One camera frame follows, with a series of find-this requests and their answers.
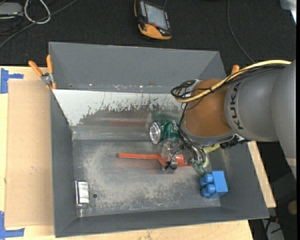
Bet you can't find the black cylinder on white bracket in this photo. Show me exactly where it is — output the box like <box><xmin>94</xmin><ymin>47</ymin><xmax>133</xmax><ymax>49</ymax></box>
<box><xmin>202</xmin><ymin>134</ymin><xmax>250</xmax><ymax>156</ymax></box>

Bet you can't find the grey metal bin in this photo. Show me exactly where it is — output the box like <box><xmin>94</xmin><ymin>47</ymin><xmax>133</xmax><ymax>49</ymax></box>
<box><xmin>48</xmin><ymin>41</ymin><xmax>270</xmax><ymax>238</ymax></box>

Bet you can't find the small clear labelled bottle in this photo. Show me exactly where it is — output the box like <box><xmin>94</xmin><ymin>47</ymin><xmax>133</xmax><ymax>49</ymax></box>
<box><xmin>72</xmin><ymin>180</ymin><xmax>91</xmax><ymax>216</ymax></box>

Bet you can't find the orange plastic spoon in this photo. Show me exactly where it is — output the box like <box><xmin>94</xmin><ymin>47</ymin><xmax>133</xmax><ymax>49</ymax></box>
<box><xmin>117</xmin><ymin>152</ymin><xmax>193</xmax><ymax>169</ymax></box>

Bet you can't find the green drink can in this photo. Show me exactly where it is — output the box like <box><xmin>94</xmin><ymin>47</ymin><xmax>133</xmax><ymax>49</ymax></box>
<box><xmin>149</xmin><ymin>119</ymin><xmax>183</xmax><ymax>145</ymax></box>

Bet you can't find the brown cardboard board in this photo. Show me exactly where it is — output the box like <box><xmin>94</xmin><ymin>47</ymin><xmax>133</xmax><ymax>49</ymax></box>
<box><xmin>4</xmin><ymin>78</ymin><xmax>55</xmax><ymax>228</ymax></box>

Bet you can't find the blue toy brick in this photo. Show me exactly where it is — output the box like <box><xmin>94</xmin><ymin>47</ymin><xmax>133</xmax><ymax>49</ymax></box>
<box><xmin>198</xmin><ymin>170</ymin><xmax>230</xmax><ymax>199</ymax></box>

